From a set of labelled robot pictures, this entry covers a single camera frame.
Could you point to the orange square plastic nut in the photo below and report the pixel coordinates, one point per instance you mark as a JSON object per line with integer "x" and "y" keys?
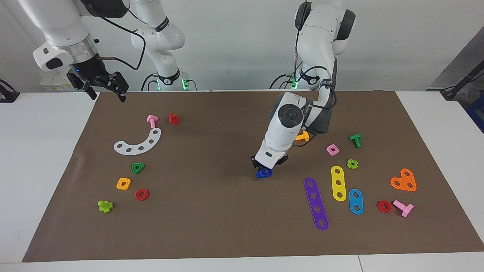
{"x": 118, "y": 186}

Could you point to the green triangular plastic nut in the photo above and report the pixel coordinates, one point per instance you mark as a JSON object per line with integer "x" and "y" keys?
{"x": 134, "y": 165}

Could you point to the black stand base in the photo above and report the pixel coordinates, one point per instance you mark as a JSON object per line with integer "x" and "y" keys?
{"x": 9, "y": 97}

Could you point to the yellow three-hole plastic plate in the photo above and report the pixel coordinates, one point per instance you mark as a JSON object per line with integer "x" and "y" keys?
{"x": 338, "y": 177}

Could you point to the pink square plastic nut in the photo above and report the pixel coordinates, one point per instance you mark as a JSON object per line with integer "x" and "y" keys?
{"x": 337, "y": 152}

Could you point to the pale yellow box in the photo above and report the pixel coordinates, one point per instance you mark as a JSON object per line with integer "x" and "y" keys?
{"x": 56, "y": 84}

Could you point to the green cross-shaped plastic nut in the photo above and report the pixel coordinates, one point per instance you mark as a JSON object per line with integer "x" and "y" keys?
{"x": 355, "y": 165}

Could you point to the purple four-hole plastic plate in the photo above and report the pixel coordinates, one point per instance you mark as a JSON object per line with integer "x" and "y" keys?
{"x": 315, "y": 203}

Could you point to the lime cross-head plastic screw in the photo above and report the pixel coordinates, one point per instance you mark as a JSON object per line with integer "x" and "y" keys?
{"x": 104, "y": 206}

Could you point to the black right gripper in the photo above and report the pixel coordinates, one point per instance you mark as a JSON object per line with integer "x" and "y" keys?
{"x": 87, "y": 70}

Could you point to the blue two-hole plastic plate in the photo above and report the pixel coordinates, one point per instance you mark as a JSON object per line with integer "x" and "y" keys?
{"x": 356, "y": 201}

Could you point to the brown paper table mat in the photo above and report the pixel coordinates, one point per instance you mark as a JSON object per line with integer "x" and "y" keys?
{"x": 211, "y": 211}

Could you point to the dark green plastic screw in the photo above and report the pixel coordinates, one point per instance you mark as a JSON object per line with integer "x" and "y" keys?
{"x": 356, "y": 140}

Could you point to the orange plastic screw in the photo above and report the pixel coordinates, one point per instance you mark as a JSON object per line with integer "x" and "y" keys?
{"x": 304, "y": 136}

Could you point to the blue crate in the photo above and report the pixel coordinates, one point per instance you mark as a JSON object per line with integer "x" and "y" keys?
{"x": 477, "y": 113}

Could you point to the red hexagonal plastic nut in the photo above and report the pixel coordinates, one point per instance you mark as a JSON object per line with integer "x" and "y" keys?
{"x": 146, "y": 196}
{"x": 389, "y": 208}

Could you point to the grey slanted panel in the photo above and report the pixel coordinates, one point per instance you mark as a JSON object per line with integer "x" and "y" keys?
{"x": 459, "y": 64}

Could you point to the blue square plastic nut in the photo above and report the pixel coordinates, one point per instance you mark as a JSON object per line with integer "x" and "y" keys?
{"x": 265, "y": 172}

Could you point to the orange angled three-hole plate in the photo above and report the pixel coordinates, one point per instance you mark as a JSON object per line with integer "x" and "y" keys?
{"x": 402, "y": 181}

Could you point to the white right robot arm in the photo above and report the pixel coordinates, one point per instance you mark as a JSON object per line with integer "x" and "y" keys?
{"x": 60, "y": 26}

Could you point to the red hex-head plastic screw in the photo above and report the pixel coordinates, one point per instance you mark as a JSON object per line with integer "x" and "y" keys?
{"x": 174, "y": 119}

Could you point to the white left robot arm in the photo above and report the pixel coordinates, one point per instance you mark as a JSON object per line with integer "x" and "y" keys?
{"x": 281, "y": 132}

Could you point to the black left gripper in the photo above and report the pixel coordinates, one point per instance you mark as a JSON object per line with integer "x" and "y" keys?
{"x": 257, "y": 163}

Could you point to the pink square-head plastic screw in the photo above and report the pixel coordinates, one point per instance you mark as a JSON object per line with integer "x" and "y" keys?
{"x": 405, "y": 209}
{"x": 152, "y": 121}

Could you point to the white curved five-hole plate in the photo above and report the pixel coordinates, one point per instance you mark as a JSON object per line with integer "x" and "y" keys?
{"x": 146, "y": 144}

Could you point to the black tripod pole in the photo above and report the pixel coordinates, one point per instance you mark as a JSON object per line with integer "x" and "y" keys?
{"x": 463, "y": 81}

